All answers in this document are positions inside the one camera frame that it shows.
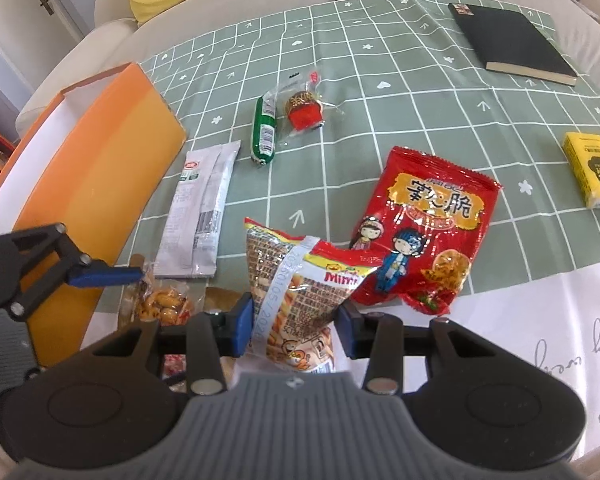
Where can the silver snack packet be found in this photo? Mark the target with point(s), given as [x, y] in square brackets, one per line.
[195, 210]

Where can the red snack bag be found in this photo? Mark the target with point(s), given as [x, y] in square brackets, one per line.
[430, 200]

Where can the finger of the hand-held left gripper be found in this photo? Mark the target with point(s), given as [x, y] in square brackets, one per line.
[105, 277]

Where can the green checked tablecloth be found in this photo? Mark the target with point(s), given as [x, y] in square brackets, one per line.
[405, 85]

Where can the clear peanut snack packet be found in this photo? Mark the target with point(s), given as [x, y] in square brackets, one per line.
[160, 305]

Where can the yellow tissue packet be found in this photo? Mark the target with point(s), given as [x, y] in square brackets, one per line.
[595, 170]

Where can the orange cardboard box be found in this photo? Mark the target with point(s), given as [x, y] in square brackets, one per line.
[105, 170]

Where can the black notebook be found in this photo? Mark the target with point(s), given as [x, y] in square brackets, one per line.
[510, 40]

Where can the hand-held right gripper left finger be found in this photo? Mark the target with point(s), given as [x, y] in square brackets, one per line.
[242, 325]

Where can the small red cake snack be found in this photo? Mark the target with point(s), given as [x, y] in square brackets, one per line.
[305, 110]

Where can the clear red meat snack packet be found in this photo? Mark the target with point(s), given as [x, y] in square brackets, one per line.
[175, 367]

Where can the green sausage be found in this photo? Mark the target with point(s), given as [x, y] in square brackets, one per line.
[264, 130]

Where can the stick snack packet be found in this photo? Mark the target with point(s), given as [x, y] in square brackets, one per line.
[290, 280]

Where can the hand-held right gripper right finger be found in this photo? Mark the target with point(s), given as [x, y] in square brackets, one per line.
[349, 332]

